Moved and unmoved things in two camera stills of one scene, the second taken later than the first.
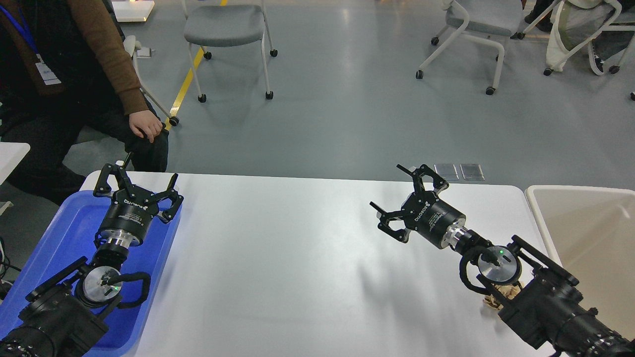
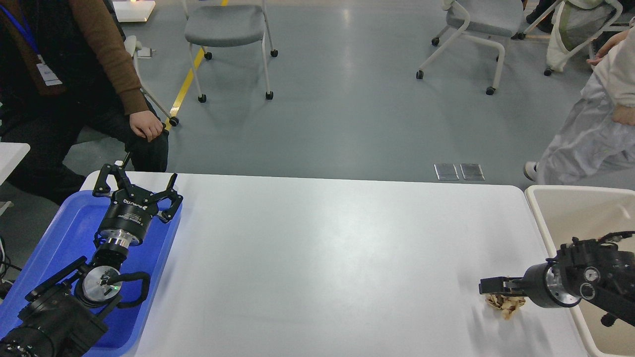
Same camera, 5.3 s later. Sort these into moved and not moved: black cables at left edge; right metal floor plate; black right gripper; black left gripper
Moved: black right gripper
Not moved: right metal floor plate; black cables at left edge; black left gripper
